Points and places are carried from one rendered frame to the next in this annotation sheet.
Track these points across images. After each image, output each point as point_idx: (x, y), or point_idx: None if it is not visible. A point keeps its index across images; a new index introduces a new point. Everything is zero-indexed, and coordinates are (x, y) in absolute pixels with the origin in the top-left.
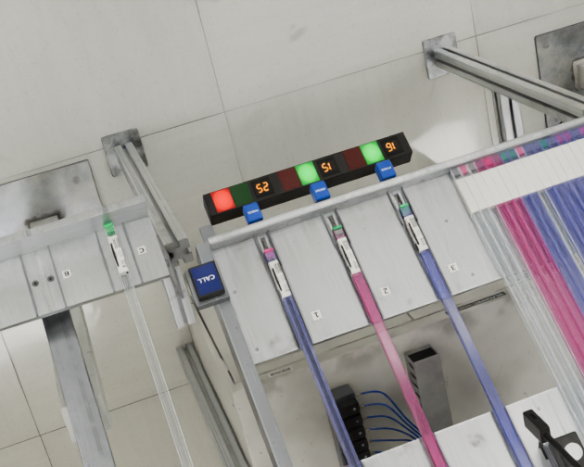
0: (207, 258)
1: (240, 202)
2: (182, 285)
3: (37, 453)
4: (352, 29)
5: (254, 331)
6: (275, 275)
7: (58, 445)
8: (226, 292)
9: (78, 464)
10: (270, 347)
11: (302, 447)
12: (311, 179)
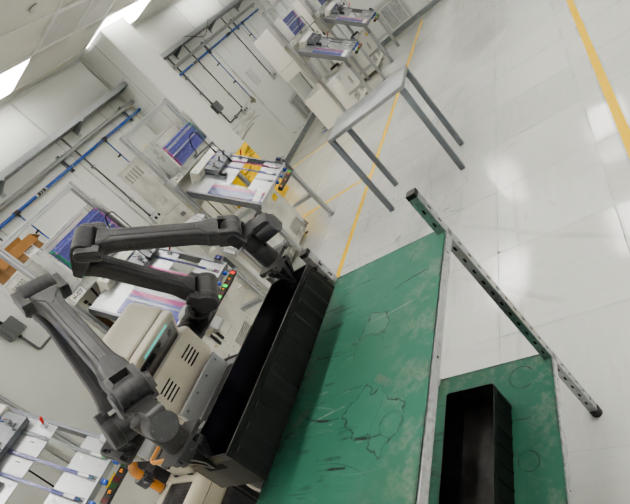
0: (223, 262)
1: (229, 274)
2: (246, 304)
3: (258, 308)
4: None
5: (206, 262)
6: (211, 268)
7: (256, 312)
8: (214, 259)
9: (251, 316)
10: (201, 262)
11: None
12: (223, 285)
